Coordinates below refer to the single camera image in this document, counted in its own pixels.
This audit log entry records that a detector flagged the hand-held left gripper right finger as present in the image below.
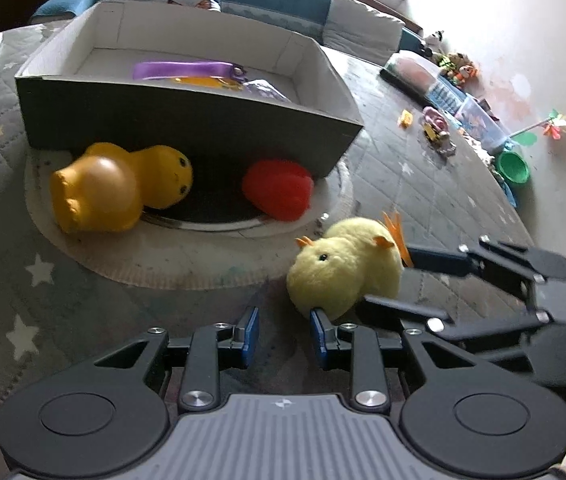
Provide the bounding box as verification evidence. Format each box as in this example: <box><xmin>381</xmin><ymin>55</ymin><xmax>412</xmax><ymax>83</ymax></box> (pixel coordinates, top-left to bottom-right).
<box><xmin>309</xmin><ymin>308</ymin><xmax>480</xmax><ymax>413</ymax></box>

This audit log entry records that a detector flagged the red plush toy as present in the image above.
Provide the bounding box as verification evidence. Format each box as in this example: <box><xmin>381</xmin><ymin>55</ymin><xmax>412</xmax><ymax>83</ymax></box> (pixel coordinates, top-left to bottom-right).
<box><xmin>242</xmin><ymin>159</ymin><xmax>314</xmax><ymax>222</ymax></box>

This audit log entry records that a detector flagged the purple sequin pouch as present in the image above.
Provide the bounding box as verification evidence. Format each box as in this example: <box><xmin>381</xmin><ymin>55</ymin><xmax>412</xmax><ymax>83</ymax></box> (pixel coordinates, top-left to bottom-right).
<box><xmin>243</xmin><ymin>79</ymin><xmax>291</xmax><ymax>103</ymax></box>

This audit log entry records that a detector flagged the yellow plush chick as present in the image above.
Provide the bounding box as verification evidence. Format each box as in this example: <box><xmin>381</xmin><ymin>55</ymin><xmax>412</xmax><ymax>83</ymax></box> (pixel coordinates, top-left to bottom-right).
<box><xmin>286</xmin><ymin>211</ymin><xmax>414</xmax><ymax>321</ymax></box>

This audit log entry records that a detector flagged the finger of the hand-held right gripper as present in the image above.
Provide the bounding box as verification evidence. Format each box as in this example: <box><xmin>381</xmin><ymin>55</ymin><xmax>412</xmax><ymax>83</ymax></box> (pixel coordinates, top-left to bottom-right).
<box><xmin>405</xmin><ymin>236</ymin><xmax>534</xmax><ymax>286</ymax></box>
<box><xmin>363</xmin><ymin>295</ymin><xmax>551</xmax><ymax>348</ymax></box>

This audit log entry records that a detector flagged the orange plush tiger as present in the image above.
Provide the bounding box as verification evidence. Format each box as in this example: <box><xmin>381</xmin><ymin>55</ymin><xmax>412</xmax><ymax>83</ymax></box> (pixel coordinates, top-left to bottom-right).
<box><xmin>453</xmin><ymin>65</ymin><xmax>480</xmax><ymax>87</ymax></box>

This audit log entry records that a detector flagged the pink toy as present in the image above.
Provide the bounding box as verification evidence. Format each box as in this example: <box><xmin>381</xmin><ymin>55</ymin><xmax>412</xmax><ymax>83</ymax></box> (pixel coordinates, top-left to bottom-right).
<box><xmin>422</xmin><ymin>106</ymin><xmax>448</xmax><ymax>132</ymax></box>

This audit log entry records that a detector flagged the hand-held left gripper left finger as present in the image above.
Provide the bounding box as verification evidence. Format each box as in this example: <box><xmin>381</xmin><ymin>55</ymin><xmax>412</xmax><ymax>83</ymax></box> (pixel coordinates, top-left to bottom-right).
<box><xmin>94</xmin><ymin>307</ymin><xmax>261</xmax><ymax>413</ymax></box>

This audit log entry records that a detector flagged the large yellow rubber duck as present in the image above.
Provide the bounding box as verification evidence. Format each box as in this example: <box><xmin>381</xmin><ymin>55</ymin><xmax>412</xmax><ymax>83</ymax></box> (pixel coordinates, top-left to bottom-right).
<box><xmin>49</xmin><ymin>142</ymin><xmax>194</xmax><ymax>234</ymax></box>

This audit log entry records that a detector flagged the clear plastic toy bin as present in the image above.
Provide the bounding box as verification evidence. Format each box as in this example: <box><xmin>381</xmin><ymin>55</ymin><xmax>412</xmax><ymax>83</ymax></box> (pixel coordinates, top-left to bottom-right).
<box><xmin>428</xmin><ymin>77</ymin><xmax>512</xmax><ymax>153</ymax></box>

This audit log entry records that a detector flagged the black and white plush toy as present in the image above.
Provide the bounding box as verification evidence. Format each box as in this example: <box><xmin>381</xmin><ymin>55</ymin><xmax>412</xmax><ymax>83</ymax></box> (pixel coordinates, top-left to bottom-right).
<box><xmin>422</xmin><ymin>30</ymin><xmax>444</xmax><ymax>57</ymax></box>

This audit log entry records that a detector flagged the black flat lid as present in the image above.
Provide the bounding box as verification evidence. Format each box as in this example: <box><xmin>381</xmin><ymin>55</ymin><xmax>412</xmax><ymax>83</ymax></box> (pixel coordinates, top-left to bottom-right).
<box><xmin>380</xmin><ymin>66</ymin><xmax>430</xmax><ymax>102</ymax></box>

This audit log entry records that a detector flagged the green plastic bowl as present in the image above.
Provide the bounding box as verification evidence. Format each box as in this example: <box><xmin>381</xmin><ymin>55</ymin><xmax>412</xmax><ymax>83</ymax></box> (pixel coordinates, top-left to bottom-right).
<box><xmin>495</xmin><ymin>150</ymin><xmax>532</xmax><ymax>185</ymax></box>

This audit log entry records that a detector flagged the clear plastic container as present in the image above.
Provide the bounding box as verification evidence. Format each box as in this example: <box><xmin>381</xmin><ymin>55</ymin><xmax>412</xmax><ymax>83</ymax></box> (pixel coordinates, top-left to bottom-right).
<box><xmin>383</xmin><ymin>51</ymin><xmax>441</xmax><ymax>96</ymax></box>

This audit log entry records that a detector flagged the colourful pinwheel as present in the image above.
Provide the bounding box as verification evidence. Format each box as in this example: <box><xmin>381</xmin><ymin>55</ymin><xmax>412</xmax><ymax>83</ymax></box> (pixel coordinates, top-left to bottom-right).
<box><xmin>508</xmin><ymin>109</ymin><xmax>566</xmax><ymax>144</ymax></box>

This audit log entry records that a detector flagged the grey cardboard box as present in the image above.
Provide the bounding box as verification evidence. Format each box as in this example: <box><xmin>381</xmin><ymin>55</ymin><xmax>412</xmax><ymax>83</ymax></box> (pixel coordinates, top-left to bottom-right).
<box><xmin>15</xmin><ymin>1</ymin><xmax>365</xmax><ymax>181</ymax></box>

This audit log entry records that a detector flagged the purple strap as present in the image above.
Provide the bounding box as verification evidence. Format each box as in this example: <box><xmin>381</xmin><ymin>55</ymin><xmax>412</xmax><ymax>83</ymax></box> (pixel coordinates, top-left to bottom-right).
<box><xmin>132</xmin><ymin>60</ymin><xmax>246</xmax><ymax>81</ymax></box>

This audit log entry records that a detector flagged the yellow toy truck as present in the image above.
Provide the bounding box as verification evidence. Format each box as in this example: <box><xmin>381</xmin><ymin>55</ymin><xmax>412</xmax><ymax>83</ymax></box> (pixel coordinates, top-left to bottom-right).
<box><xmin>423</xmin><ymin>124</ymin><xmax>451</xmax><ymax>144</ymax></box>

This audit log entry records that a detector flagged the white sofa cushion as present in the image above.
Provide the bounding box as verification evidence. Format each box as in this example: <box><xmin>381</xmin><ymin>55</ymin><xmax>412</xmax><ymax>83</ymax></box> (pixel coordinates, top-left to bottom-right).
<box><xmin>323</xmin><ymin>0</ymin><xmax>406</xmax><ymax>65</ymax></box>

